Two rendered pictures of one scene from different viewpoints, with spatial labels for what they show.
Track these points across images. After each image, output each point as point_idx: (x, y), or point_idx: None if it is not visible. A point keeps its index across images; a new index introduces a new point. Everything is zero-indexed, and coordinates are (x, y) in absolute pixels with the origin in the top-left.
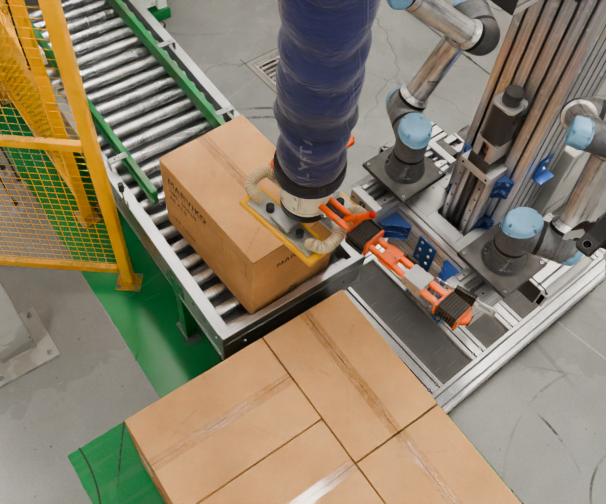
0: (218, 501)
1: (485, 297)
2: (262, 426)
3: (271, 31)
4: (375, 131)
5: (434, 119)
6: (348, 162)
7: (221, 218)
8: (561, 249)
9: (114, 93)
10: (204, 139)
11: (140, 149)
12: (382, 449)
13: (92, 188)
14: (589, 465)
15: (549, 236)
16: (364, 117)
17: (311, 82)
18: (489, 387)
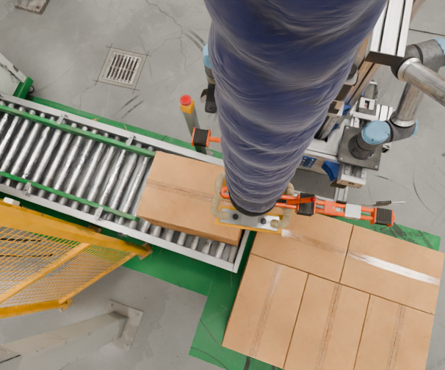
0: (294, 349)
1: (364, 173)
2: (285, 298)
3: (95, 48)
4: (197, 74)
5: None
6: (197, 103)
7: (200, 226)
8: (405, 133)
9: (56, 168)
10: (150, 183)
11: (102, 193)
12: (345, 266)
13: None
14: (410, 183)
15: (396, 131)
16: (185, 70)
17: (274, 191)
18: None
